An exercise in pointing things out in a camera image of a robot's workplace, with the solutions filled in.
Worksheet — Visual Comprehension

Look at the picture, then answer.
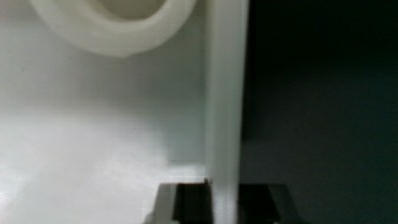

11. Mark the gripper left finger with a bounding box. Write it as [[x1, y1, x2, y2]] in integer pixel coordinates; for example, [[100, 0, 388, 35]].
[[145, 179, 214, 224]]

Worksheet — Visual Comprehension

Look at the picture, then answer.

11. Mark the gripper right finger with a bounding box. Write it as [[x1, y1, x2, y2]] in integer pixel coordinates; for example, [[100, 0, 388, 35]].
[[239, 184, 305, 224]]

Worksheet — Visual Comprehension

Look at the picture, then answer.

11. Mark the white square tabletop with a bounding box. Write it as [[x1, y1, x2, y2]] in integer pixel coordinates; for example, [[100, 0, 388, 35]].
[[0, 0, 249, 224]]

